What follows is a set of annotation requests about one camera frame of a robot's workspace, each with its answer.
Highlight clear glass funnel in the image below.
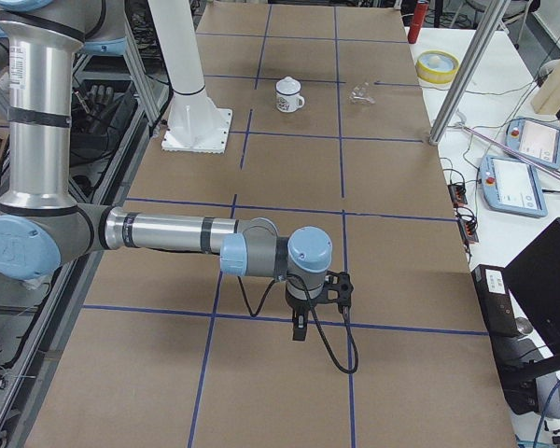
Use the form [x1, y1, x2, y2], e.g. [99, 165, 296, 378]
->
[349, 82, 376, 105]

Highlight white mug lid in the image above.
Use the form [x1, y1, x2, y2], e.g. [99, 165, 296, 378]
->
[275, 77, 301, 95]

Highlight black box with label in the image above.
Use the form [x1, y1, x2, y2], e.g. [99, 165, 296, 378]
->
[471, 264, 519, 338]

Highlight orange black connector board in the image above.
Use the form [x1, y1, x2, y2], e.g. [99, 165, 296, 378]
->
[447, 182, 468, 207]

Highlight white enamel mug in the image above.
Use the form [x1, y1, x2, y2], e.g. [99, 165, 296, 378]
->
[275, 89, 305, 113]

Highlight black laptop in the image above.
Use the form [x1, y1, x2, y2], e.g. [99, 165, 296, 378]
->
[493, 217, 560, 418]

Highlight near blue teach pendant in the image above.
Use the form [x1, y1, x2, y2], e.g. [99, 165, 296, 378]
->
[479, 155, 548, 217]

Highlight blue teach pendant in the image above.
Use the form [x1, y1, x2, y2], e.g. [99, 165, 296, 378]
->
[479, 155, 548, 217]
[506, 118, 560, 169]

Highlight long metal rod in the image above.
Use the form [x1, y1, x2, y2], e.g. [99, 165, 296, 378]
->
[453, 122, 560, 182]

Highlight yellow tape roll with dish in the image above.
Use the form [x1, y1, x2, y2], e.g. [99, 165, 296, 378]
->
[415, 50, 460, 85]

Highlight far blue teach pendant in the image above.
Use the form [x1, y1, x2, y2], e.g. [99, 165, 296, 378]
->
[506, 118, 560, 169]

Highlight red bottle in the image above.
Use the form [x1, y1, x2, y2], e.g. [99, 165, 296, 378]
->
[407, 0, 429, 44]

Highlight wooden board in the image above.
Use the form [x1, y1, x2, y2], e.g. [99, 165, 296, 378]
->
[531, 61, 560, 115]

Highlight white camera stand column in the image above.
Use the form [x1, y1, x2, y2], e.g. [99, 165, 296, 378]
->
[148, 0, 232, 154]

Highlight aluminium frame post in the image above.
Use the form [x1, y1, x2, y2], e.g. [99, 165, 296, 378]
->
[428, 0, 510, 146]

